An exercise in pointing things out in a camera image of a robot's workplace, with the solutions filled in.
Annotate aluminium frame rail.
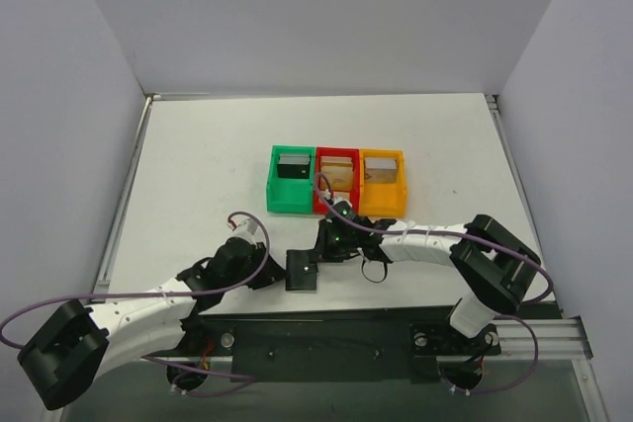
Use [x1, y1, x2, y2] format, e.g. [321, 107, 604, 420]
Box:
[96, 93, 209, 290]

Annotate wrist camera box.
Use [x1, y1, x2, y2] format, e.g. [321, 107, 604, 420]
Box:
[231, 218, 258, 243]
[320, 189, 353, 210]

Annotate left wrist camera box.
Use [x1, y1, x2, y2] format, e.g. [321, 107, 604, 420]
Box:
[231, 218, 258, 243]

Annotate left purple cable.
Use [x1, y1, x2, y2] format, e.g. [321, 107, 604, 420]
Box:
[0, 211, 271, 398]

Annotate black card stack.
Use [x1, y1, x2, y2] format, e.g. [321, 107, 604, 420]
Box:
[276, 153, 312, 180]

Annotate green plastic bin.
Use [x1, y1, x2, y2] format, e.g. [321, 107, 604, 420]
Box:
[266, 145, 316, 214]

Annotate red plastic bin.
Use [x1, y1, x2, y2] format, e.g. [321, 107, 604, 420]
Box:
[315, 147, 360, 211]

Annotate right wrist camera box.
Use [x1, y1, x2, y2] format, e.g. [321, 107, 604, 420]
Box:
[320, 189, 353, 210]

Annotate black leather card holder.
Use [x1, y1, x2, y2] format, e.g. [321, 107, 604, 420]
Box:
[285, 249, 318, 292]

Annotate orange plastic bin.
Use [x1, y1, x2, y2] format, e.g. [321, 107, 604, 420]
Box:
[359, 148, 407, 217]

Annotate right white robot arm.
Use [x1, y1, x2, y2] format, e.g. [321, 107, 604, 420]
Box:
[286, 204, 542, 339]

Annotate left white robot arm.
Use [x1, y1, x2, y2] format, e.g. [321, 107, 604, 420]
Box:
[18, 237, 285, 410]

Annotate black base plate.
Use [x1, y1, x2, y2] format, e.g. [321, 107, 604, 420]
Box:
[157, 306, 500, 382]

